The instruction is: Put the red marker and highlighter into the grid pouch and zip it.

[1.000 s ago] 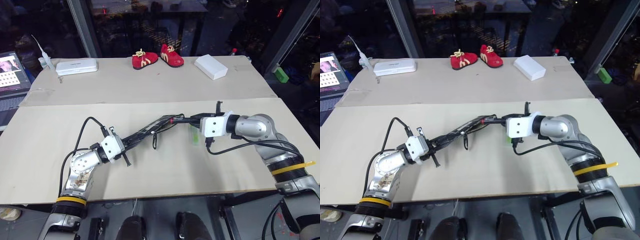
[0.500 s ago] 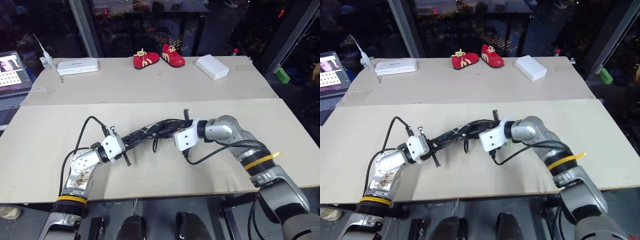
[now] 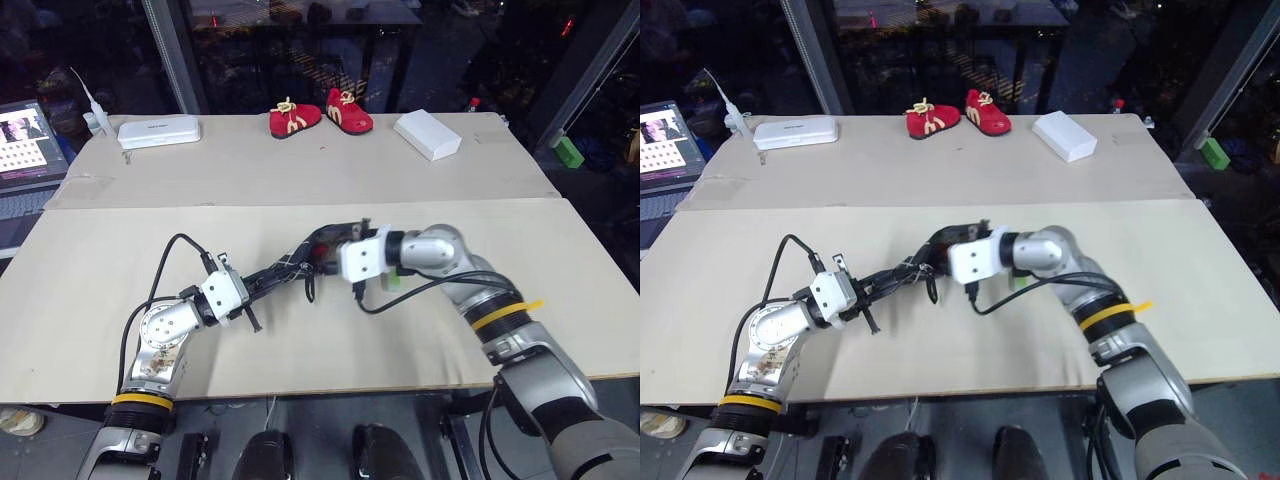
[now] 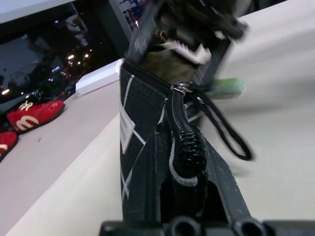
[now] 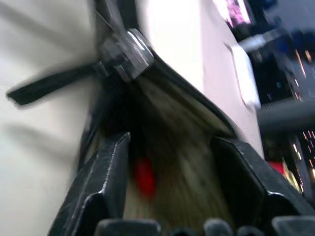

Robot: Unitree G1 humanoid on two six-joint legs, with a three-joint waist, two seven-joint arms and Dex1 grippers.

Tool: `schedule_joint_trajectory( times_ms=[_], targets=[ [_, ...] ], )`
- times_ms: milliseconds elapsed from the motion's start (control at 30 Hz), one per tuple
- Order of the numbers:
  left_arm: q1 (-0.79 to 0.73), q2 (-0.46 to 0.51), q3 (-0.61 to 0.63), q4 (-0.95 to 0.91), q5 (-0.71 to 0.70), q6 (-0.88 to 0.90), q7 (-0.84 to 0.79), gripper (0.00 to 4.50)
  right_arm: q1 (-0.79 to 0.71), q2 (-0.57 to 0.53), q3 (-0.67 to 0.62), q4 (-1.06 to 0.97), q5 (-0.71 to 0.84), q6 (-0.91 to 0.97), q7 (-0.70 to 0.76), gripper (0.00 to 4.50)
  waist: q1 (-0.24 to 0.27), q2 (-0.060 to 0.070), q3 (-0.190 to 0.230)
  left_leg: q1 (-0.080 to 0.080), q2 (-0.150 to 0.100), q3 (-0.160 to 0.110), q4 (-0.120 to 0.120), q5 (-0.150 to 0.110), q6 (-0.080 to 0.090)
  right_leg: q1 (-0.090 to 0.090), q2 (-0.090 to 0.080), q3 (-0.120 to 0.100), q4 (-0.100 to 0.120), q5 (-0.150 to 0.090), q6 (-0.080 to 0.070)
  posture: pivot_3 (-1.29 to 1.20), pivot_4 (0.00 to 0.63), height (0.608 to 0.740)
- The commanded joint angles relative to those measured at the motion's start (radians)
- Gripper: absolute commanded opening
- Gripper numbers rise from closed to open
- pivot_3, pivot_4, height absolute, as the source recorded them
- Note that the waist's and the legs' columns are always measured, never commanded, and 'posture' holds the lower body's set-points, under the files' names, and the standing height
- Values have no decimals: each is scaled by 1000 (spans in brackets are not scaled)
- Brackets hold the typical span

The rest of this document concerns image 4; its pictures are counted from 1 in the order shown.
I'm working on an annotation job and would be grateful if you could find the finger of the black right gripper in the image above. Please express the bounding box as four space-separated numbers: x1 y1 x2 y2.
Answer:
193 36 232 86
126 0 160 63

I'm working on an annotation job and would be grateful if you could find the white flat box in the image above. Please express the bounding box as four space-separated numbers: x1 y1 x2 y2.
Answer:
75 59 124 97

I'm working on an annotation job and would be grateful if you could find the black grid pouch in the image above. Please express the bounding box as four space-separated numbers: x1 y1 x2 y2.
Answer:
119 40 254 220

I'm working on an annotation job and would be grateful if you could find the red shoe with white print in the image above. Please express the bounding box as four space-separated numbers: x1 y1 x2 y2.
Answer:
0 130 19 163
6 99 66 135

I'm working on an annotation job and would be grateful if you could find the dark upright post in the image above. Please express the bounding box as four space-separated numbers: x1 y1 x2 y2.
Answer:
99 0 135 61

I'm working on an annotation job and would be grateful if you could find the green eraser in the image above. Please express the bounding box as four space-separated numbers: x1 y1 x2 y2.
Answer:
211 77 246 99

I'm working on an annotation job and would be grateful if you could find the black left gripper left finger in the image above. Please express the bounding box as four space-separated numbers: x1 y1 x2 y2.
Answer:
132 126 173 220

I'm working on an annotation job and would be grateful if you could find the white shelf board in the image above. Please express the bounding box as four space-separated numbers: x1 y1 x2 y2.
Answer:
0 0 77 24

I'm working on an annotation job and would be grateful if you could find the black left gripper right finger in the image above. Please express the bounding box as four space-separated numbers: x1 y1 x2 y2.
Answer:
203 139 252 220

